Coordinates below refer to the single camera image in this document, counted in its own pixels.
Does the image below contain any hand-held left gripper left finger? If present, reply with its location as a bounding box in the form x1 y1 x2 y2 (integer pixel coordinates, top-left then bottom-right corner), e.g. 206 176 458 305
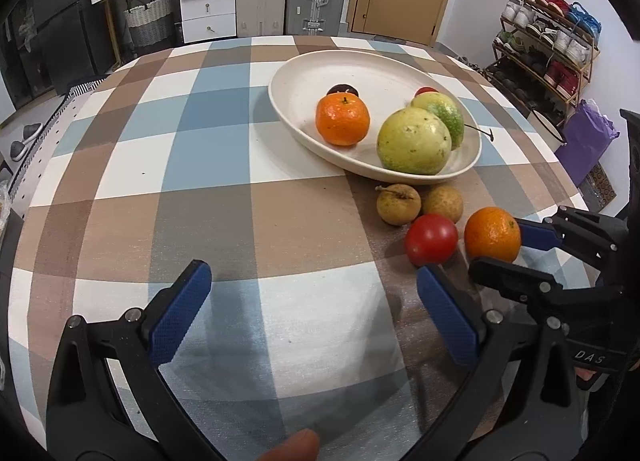
46 258 213 461

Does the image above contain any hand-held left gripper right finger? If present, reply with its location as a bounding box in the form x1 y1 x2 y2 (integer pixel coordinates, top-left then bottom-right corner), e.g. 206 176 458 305
416 263 586 461

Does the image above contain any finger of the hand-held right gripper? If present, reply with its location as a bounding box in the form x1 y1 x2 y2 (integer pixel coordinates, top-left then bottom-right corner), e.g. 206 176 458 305
468 256 569 310
515 214 576 252

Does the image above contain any orange mandarin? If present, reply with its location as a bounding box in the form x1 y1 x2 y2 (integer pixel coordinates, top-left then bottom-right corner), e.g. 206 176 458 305
464 207 522 264
315 94 371 147

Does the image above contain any green yellow round fruit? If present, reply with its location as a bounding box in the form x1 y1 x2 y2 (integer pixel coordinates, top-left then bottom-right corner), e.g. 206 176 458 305
376 107 453 176
411 92 466 151

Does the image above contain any cream round plate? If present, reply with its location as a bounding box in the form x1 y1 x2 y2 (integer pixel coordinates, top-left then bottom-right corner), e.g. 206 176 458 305
268 48 482 185

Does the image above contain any person's right hand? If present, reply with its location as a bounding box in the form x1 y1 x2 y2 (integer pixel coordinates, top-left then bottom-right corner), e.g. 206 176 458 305
574 367 608 392

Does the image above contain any person's left hand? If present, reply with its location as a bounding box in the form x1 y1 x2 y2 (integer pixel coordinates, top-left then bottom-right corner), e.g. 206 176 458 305
257 428 321 461

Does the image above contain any patterned door mat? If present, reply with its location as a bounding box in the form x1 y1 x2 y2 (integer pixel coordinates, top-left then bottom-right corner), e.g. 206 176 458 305
577 164 618 212

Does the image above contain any brown longan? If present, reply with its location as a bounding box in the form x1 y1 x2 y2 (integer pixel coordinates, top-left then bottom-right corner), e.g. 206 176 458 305
422 184 464 223
375 184 422 227

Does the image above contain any purple bag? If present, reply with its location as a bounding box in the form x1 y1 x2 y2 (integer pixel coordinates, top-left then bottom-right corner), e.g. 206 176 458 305
554 98 621 187

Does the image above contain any checked tablecloth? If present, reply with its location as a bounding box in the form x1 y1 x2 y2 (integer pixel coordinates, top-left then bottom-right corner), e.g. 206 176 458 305
7 35 591 461

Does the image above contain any cream round bin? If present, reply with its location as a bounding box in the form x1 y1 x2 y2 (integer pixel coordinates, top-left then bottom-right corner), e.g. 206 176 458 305
530 108 568 144

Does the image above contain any wooden shoe rack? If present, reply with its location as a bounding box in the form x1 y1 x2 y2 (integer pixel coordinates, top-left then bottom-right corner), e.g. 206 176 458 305
487 0 601 117

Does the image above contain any group of assorted shoes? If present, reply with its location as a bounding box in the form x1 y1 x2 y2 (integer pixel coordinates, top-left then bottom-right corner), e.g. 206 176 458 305
492 0 601 112

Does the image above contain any striped floor mat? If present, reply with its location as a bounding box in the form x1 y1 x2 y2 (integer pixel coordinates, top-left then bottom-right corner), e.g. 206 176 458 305
50 78 108 112

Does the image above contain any woven laundry basket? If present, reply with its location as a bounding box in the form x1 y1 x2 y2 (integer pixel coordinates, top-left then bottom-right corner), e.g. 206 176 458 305
124 0 176 48

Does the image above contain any dark grey fridge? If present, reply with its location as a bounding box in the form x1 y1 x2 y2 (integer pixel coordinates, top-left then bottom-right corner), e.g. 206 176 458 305
30 0 121 94

